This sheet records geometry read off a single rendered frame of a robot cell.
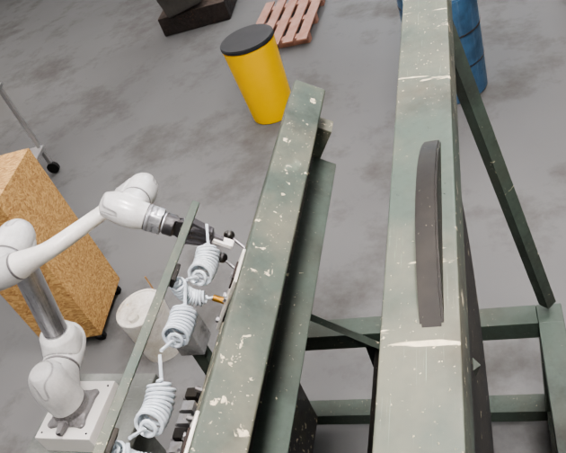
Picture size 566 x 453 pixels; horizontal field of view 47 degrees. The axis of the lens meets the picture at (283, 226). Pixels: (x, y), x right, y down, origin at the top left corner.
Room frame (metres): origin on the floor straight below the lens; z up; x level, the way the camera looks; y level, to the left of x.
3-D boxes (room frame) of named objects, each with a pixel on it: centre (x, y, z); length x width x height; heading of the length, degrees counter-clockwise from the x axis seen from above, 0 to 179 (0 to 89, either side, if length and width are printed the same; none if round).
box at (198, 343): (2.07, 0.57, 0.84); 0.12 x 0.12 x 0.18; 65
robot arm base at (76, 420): (1.88, 1.12, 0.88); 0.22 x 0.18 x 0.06; 154
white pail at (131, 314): (2.93, 0.97, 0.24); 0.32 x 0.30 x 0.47; 153
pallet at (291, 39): (6.68, -0.89, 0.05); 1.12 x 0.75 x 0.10; 150
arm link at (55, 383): (1.91, 1.11, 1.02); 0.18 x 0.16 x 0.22; 168
